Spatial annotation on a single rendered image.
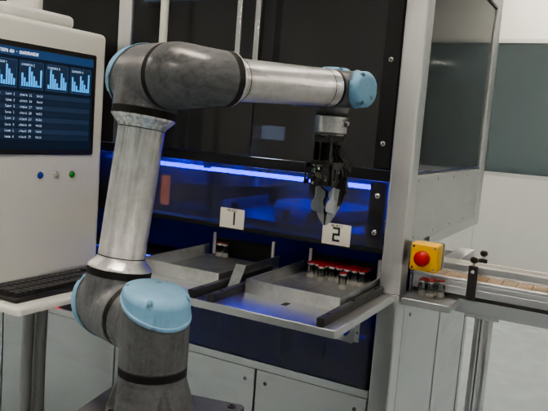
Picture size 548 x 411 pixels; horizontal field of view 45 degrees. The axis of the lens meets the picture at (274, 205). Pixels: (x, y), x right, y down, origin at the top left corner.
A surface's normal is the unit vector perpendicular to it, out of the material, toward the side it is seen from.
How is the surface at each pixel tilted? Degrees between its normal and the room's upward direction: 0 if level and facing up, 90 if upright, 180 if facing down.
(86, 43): 90
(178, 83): 105
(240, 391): 90
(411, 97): 90
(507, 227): 90
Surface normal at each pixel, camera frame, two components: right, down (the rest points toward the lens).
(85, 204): 0.86, 0.12
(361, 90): 0.68, 0.14
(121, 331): -0.73, 0.03
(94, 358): -0.47, 0.07
